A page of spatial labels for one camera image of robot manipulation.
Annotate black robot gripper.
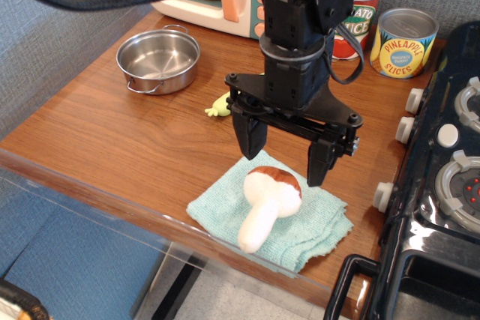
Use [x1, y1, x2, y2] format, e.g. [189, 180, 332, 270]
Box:
[225, 35, 363, 187]

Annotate small stainless steel pot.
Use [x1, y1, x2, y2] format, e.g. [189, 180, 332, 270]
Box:
[116, 25, 201, 95]

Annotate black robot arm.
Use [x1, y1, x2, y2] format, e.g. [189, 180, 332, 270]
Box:
[225, 0, 363, 187]

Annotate light blue cloth napkin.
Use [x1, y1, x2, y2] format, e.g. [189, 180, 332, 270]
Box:
[187, 151, 353, 278]

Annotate plush mushroom toy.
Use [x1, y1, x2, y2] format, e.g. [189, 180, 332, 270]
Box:
[238, 166, 302, 253]

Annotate pineapple slices can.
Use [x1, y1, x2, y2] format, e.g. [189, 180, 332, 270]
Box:
[370, 8, 439, 79]

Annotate tomato sauce can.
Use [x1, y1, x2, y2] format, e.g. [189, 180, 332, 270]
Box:
[333, 0, 380, 60]

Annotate black toy stove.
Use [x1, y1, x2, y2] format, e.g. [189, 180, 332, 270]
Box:
[325, 21, 479, 319]

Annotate clear acrylic table guard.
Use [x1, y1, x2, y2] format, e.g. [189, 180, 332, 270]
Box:
[1, 170, 324, 319]

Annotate spoon with green handle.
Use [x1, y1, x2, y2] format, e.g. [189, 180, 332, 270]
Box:
[204, 92, 231, 117]

